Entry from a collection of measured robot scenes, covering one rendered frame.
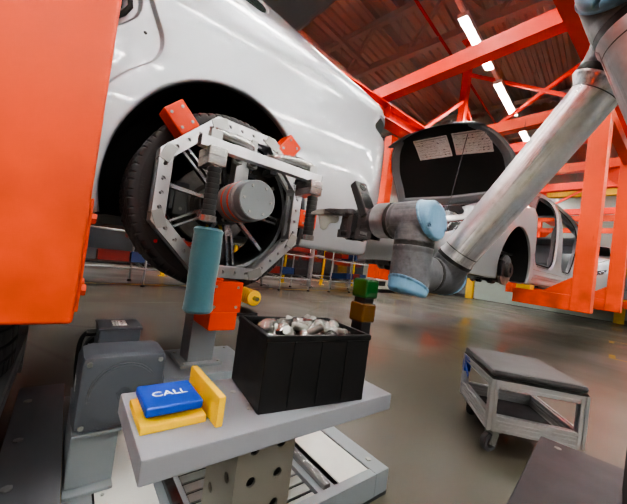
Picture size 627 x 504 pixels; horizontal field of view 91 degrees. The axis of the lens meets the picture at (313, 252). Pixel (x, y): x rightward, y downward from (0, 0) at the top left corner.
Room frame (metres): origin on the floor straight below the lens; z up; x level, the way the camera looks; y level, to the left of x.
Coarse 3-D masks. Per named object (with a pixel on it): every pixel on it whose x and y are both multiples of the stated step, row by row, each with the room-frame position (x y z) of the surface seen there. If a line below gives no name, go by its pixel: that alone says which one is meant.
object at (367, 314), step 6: (354, 306) 0.65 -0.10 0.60; (360, 306) 0.63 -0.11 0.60; (366, 306) 0.63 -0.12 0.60; (372, 306) 0.64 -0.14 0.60; (354, 312) 0.64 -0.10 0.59; (360, 312) 0.63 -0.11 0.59; (366, 312) 0.63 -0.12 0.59; (372, 312) 0.64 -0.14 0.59; (354, 318) 0.64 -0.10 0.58; (360, 318) 0.63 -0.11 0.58; (366, 318) 0.63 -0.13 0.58; (372, 318) 0.64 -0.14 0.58
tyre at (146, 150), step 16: (160, 128) 1.00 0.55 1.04; (144, 144) 0.98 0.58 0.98; (160, 144) 0.99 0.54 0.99; (144, 160) 0.97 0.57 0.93; (128, 176) 0.97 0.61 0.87; (144, 176) 0.98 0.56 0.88; (128, 192) 0.96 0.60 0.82; (144, 192) 0.98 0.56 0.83; (128, 208) 0.97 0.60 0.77; (144, 208) 0.98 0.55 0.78; (128, 224) 1.03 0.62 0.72; (144, 224) 0.99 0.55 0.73; (144, 240) 1.00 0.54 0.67; (160, 240) 1.02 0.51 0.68; (144, 256) 1.11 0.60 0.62; (160, 256) 1.03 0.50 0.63; (176, 272) 1.06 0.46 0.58
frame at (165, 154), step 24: (216, 120) 1.01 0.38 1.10; (168, 144) 0.93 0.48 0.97; (192, 144) 0.98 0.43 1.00; (264, 144) 1.13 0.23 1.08; (168, 168) 0.94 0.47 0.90; (168, 192) 0.95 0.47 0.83; (288, 192) 1.27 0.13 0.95; (288, 216) 1.27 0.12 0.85; (168, 240) 0.96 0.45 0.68; (288, 240) 1.23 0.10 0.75; (264, 264) 1.18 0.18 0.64
